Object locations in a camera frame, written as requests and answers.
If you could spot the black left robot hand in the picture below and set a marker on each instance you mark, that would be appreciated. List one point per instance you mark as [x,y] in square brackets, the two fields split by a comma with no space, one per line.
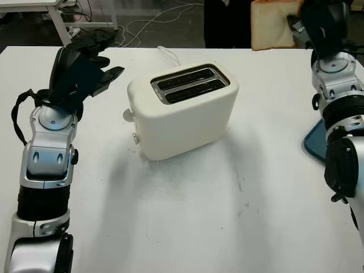
[63,64]

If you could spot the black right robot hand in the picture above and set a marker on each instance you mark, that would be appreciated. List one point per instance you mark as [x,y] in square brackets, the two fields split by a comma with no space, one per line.
[335,11]

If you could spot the slice of toast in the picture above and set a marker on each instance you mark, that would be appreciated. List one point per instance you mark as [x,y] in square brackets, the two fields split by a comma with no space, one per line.
[270,25]

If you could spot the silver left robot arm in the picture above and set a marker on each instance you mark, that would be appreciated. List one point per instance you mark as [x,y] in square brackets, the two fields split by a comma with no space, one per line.
[48,148]

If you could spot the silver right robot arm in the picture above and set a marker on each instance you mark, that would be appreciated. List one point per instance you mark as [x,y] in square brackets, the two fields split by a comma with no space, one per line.
[338,85]

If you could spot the person in black trousers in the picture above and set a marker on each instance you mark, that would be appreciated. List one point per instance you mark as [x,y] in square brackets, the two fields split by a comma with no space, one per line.
[224,25]

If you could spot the cream two-slot toaster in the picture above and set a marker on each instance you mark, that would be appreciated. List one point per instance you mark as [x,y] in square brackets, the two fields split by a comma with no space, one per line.
[182,128]

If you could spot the white desk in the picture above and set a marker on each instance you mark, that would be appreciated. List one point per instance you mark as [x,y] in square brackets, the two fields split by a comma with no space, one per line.
[58,22]

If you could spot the blue plastic tray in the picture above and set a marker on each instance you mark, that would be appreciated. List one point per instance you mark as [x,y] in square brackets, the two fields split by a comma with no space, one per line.
[315,142]

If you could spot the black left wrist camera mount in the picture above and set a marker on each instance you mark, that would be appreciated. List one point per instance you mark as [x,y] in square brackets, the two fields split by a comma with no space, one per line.
[82,76]

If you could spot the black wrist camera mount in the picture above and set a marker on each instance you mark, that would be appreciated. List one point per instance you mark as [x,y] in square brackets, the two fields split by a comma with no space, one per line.
[321,39]
[82,76]

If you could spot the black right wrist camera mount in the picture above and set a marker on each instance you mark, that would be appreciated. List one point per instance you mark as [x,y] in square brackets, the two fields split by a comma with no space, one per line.
[321,39]

